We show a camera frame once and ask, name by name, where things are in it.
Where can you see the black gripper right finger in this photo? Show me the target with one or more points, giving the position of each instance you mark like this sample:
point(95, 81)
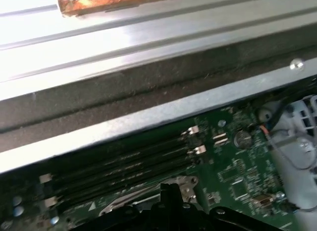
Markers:
point(193, 221)

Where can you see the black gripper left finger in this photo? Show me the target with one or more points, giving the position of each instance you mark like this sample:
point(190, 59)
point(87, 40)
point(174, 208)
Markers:
point(148, 218)

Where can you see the metal locking lever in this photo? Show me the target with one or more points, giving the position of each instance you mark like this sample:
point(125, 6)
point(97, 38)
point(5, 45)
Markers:
point(116, 205)

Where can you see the CPU socket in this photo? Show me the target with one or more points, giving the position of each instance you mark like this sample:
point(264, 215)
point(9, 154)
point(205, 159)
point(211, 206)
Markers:
point(188, 191)

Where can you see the black RAM slot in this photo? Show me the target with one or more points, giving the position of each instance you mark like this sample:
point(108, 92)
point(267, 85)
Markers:
point(123, 153)
point(123, 175)
point(123, 164)
point(123, 185)

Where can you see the green motherboard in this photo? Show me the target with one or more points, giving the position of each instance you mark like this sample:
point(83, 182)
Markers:
point(247, 166)

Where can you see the silver coin battery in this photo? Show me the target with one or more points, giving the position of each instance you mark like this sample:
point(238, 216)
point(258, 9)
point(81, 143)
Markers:
point(244, 139)

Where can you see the black PC case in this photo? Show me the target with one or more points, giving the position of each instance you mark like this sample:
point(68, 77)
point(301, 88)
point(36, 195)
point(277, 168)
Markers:
point(148, 97)

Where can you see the perforated metal bay frame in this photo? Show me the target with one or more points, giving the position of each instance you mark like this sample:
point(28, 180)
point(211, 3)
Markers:
point(296, 108)

